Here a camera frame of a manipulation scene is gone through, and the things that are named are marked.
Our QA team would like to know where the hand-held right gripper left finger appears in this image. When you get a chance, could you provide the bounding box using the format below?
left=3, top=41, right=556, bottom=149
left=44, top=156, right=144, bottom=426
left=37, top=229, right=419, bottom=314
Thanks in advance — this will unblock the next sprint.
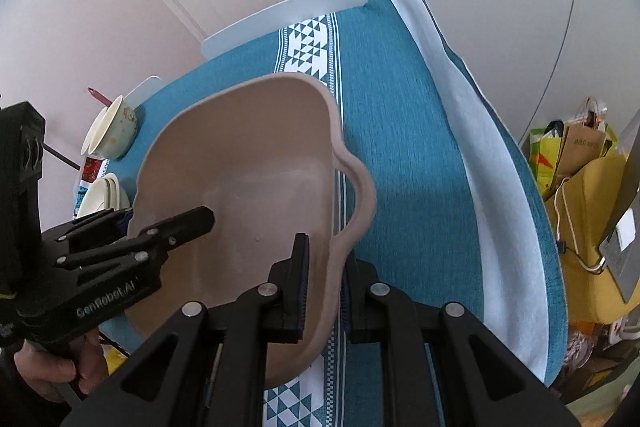
left=60, top=233, right=308, bottom=427

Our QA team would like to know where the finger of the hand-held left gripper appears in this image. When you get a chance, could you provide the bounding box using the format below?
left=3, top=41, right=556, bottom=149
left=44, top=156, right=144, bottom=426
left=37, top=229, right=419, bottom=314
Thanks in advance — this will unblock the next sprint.
left=56, top=206, right=216, bottom=270
left=42, top=208, right=133, bottom=254

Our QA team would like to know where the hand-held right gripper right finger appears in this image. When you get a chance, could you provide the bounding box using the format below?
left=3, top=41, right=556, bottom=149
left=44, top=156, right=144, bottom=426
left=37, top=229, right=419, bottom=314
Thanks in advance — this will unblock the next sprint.
left=341, top=257, right=586, bottom=427

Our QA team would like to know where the plain white plate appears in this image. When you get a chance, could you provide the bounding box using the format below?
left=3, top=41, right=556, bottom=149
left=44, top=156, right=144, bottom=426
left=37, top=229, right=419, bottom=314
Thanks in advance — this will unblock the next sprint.
left=75, top=179, right=126, bottom=221

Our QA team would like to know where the taupe square bowl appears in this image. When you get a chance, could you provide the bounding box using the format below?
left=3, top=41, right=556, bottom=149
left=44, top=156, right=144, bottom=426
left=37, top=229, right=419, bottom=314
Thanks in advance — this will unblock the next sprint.
left=126, top=74, right=377, bottom=390

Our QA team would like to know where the cream bowl with brown rim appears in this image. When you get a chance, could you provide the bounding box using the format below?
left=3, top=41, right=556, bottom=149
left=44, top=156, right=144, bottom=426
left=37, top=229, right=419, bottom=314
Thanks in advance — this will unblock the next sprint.
left=81, top=95, right=139, bottom=160

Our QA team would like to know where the person's left hand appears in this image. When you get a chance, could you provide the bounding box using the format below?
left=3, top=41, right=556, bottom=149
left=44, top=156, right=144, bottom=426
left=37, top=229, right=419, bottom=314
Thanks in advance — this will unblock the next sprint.
left=14, top=331, right=108, bottom=403

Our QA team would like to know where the teal patterned tablecloth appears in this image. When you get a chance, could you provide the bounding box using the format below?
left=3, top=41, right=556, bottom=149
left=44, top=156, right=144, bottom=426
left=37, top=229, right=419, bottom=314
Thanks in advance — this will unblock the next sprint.
left=72, top=0, right=568, bottom=427

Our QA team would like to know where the white shoe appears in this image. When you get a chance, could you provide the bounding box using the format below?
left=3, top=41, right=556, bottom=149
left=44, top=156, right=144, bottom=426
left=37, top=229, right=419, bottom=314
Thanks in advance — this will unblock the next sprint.
left=564, top=322, right=597, bottom=375

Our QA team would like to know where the yellow chair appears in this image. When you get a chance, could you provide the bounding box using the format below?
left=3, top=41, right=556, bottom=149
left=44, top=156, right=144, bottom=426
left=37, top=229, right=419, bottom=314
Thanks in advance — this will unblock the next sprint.
left=544, top=154, right=640, bottom=324

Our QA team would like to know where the green yellow shopping bag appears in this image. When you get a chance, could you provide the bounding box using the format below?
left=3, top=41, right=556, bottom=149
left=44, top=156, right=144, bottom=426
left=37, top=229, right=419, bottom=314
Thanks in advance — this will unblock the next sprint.
left=529, top=121, right=567, bottom=196

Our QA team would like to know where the grey laptop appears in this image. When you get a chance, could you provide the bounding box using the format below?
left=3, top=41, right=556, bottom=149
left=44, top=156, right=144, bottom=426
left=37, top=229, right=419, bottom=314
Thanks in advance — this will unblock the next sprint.
left=599, top=109, right=640, bottom=306

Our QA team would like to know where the brown paper bag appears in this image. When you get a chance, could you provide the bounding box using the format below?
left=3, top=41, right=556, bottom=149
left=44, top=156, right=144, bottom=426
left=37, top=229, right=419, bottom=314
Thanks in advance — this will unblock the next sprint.
left=552, top=97, right=622, bottom=208

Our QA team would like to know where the white cable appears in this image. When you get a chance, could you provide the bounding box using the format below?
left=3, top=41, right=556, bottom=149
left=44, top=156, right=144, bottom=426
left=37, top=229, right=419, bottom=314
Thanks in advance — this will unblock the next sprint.
left=552, top=176, right=609, bottom=274

